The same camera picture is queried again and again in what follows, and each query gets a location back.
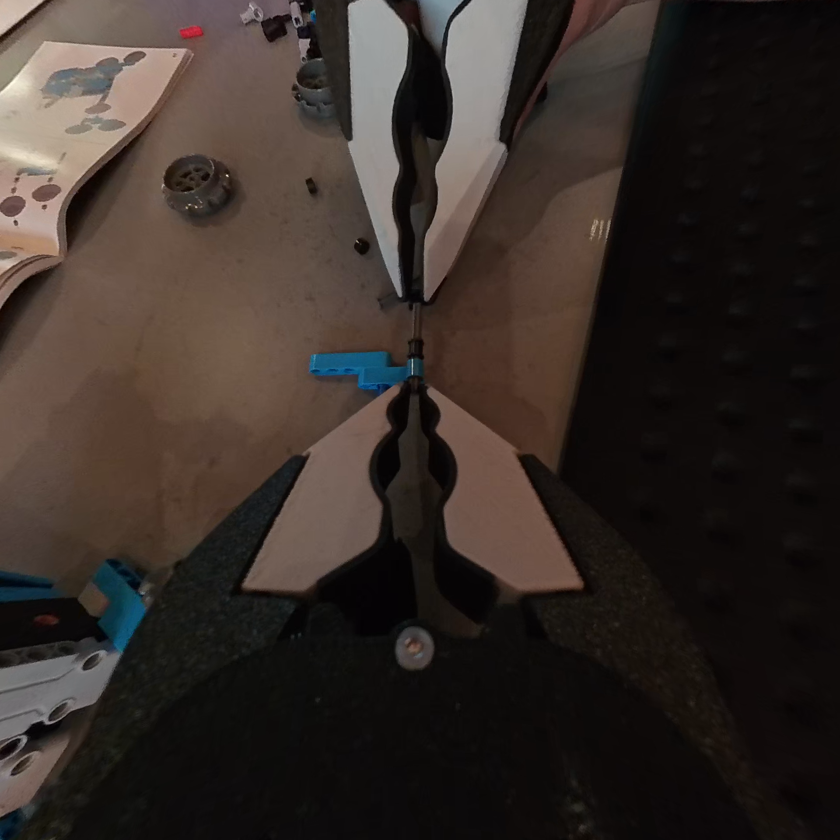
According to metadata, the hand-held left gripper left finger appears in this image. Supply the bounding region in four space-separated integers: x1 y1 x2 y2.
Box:
240 384 418 636

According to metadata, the pile of toy brick pieces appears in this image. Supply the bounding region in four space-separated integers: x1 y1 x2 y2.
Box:
239 0 322 63

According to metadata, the blue grey toy brick robot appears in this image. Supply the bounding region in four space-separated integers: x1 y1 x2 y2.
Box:
0 558 152 798

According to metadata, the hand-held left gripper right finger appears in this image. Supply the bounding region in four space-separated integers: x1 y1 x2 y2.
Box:
419 386 585 626

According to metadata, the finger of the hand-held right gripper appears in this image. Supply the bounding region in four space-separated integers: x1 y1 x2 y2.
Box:
416 0 530 306
346 0 424 299

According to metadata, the open instruction booklet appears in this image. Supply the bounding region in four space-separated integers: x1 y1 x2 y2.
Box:
0 41 194 309

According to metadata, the blue toy brick beam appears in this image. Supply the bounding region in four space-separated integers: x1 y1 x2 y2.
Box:
308 352 426 395

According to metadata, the grey toy gear wheel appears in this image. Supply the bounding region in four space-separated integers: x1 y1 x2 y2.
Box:
161 154 236 217
292 58 339 118

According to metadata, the grey desk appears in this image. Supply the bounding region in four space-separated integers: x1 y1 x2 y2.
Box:
0 0 664 840

